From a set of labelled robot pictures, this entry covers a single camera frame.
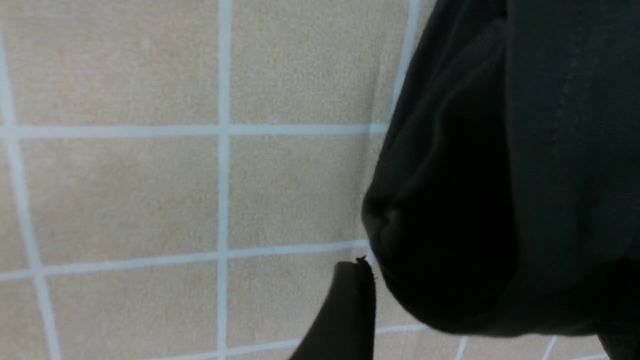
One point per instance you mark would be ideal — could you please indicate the checkered beige table mat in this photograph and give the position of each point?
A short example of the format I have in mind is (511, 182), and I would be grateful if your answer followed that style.
(179, 177)

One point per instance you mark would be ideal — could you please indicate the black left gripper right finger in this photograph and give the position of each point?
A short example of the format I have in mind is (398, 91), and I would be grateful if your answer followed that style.
(620, 339)

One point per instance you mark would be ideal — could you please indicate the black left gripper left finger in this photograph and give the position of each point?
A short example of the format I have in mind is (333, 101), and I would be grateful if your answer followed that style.
(344, 328)

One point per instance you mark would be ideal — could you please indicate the dark gray long-sleeve shirt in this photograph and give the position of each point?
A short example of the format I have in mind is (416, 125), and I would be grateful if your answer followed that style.
(505, 200)

